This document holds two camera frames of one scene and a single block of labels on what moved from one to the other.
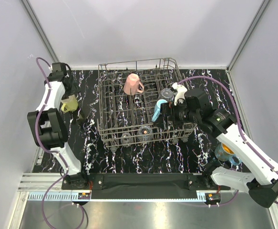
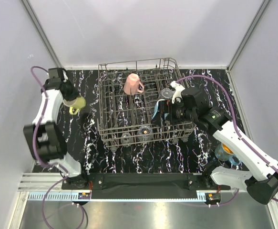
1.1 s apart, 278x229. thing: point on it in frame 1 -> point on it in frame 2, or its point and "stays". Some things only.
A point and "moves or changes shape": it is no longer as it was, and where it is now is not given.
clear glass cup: x=167 y=93 stays
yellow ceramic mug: x=69 y=104 moves or changes shape
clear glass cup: x=126 y=140 stays
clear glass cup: x=145 y=134 stays
